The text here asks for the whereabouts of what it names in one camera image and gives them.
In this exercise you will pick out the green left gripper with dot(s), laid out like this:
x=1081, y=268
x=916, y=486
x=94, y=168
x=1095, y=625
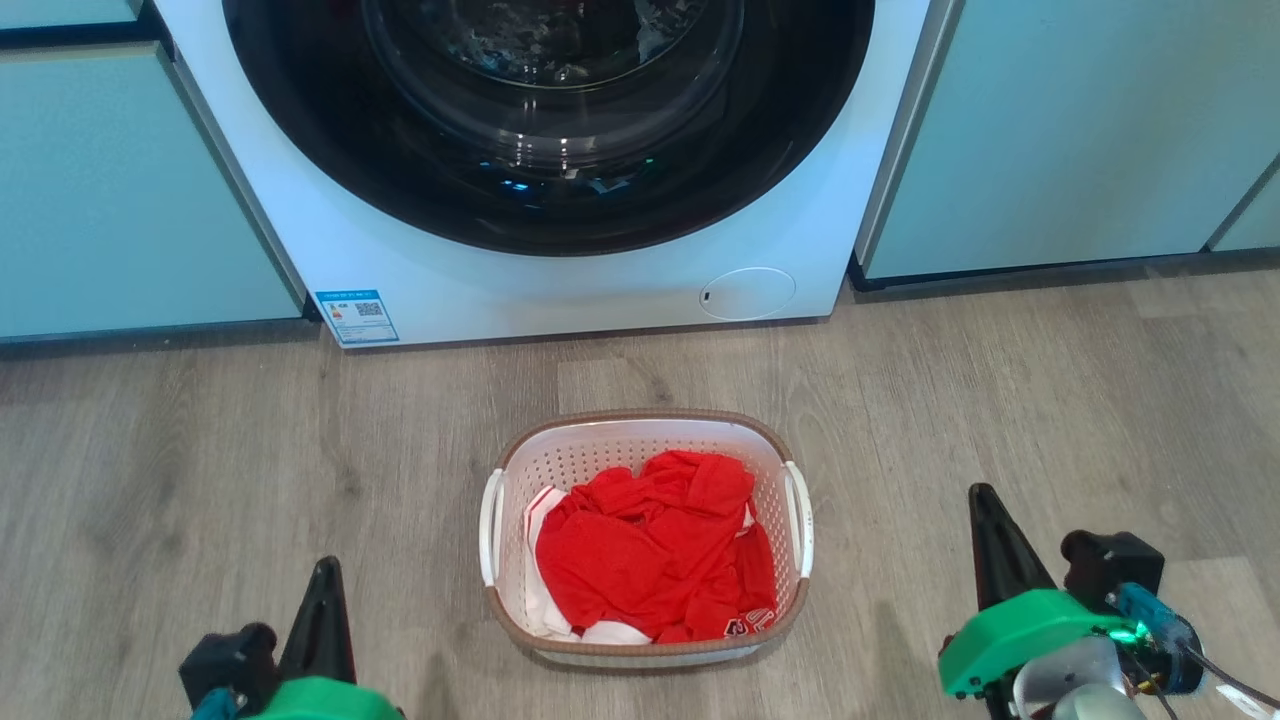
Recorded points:
x=320, y=702

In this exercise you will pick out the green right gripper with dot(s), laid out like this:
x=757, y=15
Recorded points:
x=1010, y=635

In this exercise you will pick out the white laundry basket brown rim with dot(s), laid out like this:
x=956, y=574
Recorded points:
x=575, y=460

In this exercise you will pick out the blue left gripper plug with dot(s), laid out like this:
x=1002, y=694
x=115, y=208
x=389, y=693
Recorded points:
x=213, y=706

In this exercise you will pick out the blue gripper plug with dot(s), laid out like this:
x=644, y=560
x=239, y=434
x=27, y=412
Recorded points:
x=1160, y=630
x=213, y=706

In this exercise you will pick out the blue right gripper plug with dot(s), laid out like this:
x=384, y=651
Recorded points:
x=1160, y=630

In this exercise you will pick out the white garment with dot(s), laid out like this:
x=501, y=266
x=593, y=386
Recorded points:
x=612, y=633

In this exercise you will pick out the blue energy label sticker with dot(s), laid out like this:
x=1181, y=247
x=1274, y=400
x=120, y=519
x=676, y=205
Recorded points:
x=356, y=317

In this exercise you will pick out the red mesh garment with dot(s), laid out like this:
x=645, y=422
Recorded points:
x=640, y=560

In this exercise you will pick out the round white filter cover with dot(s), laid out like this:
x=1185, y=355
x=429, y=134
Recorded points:
x=748, y=294

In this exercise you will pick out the white front-load washing machine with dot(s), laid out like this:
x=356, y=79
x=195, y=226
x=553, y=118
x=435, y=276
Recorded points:
x=560, y=290

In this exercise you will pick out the narrow pale teal cabinet panel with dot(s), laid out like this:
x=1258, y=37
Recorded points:
x=1255, y=225

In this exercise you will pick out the wide pale teal cabinet panel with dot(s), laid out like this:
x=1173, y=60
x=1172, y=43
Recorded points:
x=1070, y=130

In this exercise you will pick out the large pale teal cabinet door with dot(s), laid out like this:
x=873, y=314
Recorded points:
x=120, y=200

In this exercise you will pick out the black round washer door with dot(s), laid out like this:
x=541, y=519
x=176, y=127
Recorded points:
x=310, y=140

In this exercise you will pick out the small pale teal cabinet drawer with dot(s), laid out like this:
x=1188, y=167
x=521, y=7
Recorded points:
x=60, y=10

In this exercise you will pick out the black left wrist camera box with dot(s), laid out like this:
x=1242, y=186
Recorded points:
x=228, y=658

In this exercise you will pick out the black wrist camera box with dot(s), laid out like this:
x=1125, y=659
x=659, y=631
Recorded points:
x=228, y=658
x=1110, y=562

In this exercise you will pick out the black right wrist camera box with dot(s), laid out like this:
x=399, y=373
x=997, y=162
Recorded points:
x=1110, y=562

